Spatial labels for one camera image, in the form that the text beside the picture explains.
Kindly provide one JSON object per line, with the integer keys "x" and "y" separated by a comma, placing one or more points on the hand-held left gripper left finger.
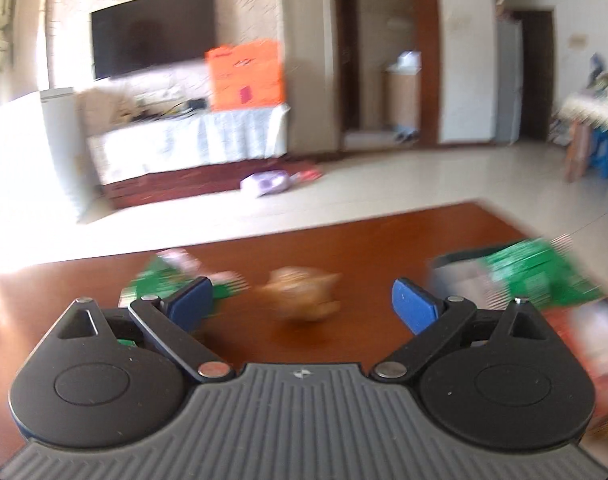
{"x": 193, "y": 301}

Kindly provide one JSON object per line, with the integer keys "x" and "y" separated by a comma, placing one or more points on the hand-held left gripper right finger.
{"x": 415, "y": 306}

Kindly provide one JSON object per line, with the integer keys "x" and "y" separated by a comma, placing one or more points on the large green snack bag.
{"x": 529, "y": 270}

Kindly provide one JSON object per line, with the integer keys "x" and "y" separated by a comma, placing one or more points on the short orange snack packet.
{"x": 571, "y": 332}

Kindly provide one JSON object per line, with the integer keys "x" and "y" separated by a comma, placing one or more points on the purple white bottle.
{"x": 265, "y": 183}

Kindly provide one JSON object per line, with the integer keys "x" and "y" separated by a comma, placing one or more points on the TV cabinet with white cloth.
{"x": 183, "y": 142}

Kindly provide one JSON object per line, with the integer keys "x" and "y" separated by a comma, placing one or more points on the red packet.
{"x": 306, "y": 175}

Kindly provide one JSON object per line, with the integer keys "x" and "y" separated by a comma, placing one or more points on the pair of slippers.
{"x": 405, "y": 135}

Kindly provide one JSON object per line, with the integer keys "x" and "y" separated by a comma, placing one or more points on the small black device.
{"x": 196, "y": 103}

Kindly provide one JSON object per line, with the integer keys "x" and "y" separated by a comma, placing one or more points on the white freezer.
{"x": 63, "y": 150}

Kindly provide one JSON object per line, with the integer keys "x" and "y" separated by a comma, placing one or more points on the wooden kitchen counter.
{"x": 401, "y": 100}

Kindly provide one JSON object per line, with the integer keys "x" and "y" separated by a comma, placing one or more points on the orange cardboard box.
{"x": 246, "y": 76}

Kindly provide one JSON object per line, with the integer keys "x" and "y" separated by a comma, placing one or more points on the white container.
{"x": 404, "y": 61}

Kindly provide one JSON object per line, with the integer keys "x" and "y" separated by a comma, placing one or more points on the silver refrigerator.
{"x": 509, "y": 80}

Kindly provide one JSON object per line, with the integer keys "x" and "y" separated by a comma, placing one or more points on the dark brown door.
{"x": 536, "y": 75}

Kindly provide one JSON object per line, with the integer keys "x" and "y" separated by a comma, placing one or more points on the side table with lace cloth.
{"x": 591, "y": 110}

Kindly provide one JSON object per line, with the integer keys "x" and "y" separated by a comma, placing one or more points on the dark wooden door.
{"x": 346, "y": 50}

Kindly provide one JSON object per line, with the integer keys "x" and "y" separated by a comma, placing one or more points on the black television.
{"x": 153, "y": 32}

